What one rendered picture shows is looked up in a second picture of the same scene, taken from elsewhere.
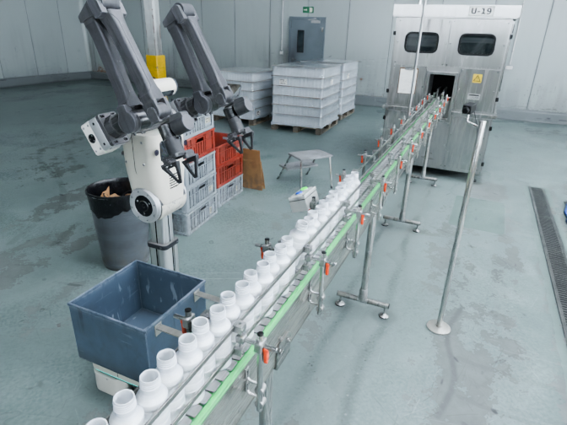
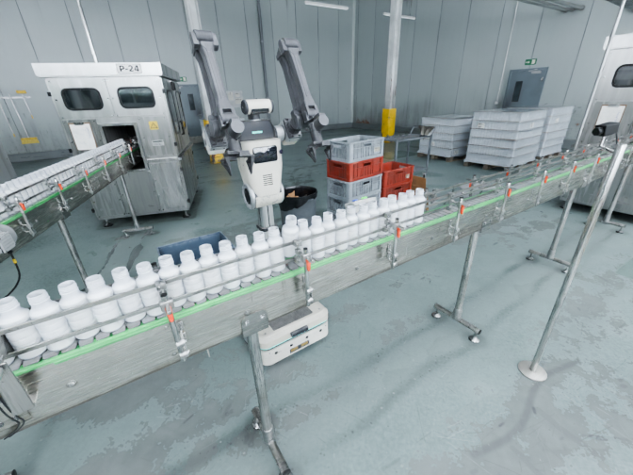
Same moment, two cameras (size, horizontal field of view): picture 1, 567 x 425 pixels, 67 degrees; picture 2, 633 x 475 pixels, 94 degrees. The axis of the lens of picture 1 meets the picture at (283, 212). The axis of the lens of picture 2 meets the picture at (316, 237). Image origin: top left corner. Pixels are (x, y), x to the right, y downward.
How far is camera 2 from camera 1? 0.85 m
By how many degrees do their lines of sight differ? 31
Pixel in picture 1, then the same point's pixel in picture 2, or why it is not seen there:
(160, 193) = (254, 188)
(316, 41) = (533, 90)
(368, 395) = (413, 401)
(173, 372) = (68, 299)
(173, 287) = not seen: hidden behind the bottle
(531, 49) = not seen: outside the picture
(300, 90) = (495, 133)
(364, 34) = (591, 80)
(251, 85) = (452, 129)
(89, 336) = not seen: hidden behind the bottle
